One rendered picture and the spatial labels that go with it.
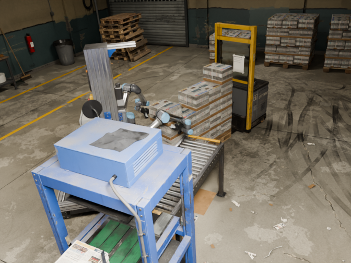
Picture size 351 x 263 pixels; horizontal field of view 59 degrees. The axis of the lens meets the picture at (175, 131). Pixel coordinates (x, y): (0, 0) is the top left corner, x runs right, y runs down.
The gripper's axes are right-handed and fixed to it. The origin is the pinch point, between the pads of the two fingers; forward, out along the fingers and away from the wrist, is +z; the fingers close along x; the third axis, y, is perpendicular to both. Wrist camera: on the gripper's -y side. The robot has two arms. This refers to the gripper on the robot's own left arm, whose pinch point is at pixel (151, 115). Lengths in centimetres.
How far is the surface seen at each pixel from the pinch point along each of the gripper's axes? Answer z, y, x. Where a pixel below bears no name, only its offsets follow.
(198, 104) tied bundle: 39, 8, 59
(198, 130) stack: 40, -35, 57
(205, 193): 104, -85, 0
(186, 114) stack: 33, -2, 40
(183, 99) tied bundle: 13, 11, 54
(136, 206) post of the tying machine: 205, 67, -168
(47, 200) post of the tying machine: 128, 45, -197
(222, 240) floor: 172, -86, -46
